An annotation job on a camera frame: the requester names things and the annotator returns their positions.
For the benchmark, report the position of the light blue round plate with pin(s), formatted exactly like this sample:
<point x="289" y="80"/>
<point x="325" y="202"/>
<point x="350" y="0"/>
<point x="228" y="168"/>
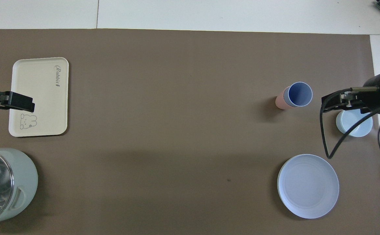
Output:
<point x="307" y="186"/>

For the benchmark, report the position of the brown paper table mat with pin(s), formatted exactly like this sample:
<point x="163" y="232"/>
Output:
<point x="176" y="114"/>

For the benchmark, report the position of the cream tray with rabbit print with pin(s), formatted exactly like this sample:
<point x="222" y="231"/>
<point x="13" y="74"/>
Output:
<point x="42" y="98"/>

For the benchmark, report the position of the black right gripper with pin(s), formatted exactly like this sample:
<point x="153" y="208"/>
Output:
<point x="372" y="98"/>

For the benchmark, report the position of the pink plastic cup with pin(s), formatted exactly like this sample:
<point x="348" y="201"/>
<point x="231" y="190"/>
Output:
<point x="279" y="101"/>

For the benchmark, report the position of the blue ribbed plastic cup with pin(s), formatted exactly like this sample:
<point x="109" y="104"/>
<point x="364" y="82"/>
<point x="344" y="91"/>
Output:
<point x="299" y="94"/>

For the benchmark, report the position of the light blue bowl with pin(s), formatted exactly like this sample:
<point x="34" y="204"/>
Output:
<point x="350" y="122"/>

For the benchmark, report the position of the pale green rice cooker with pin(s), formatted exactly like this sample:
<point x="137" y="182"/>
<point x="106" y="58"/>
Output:
<point x="23" y="176"/>

